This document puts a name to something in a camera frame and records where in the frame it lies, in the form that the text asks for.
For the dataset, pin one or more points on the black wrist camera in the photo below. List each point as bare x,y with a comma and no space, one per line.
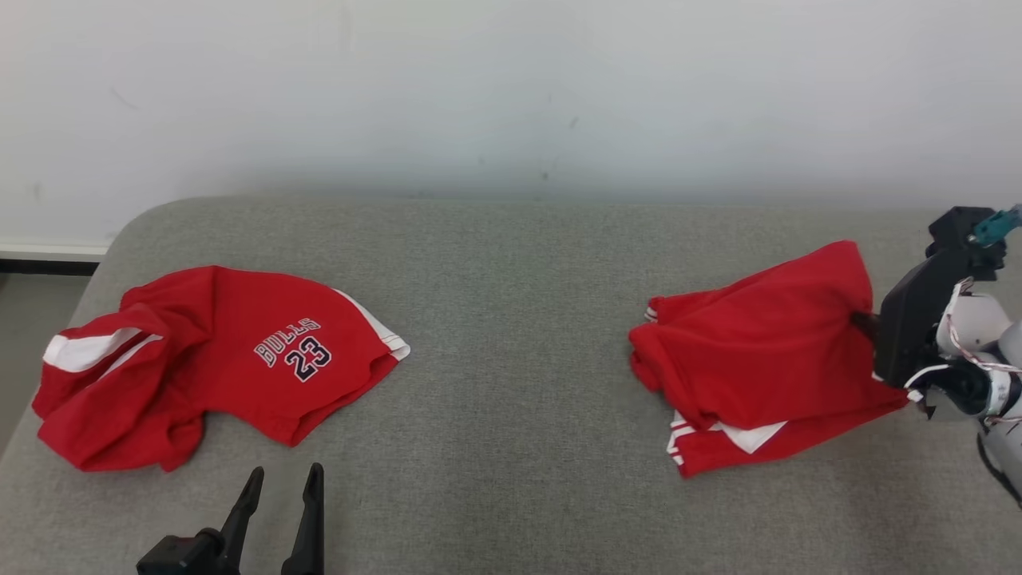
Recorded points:
954,231
176,559

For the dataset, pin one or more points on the white wall baseboard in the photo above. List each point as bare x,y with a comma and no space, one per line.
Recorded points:
48,249

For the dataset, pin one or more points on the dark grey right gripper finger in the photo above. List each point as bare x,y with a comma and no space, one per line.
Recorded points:
867,323

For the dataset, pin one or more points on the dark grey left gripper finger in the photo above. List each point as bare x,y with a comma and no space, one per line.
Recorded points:
307,543
239,535

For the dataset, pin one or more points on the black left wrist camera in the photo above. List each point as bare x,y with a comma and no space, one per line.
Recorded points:
176,559

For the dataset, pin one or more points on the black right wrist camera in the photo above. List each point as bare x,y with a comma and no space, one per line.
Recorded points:
954,231

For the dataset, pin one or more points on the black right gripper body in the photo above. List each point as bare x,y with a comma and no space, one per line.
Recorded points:
910,319

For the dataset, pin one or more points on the red and white Bulls jersey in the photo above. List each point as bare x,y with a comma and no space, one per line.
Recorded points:
758,335

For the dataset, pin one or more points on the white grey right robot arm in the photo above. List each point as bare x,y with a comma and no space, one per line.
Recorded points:
970,319

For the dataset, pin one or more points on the red Bulls shorts white stripe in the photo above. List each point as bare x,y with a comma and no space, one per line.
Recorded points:
223,359

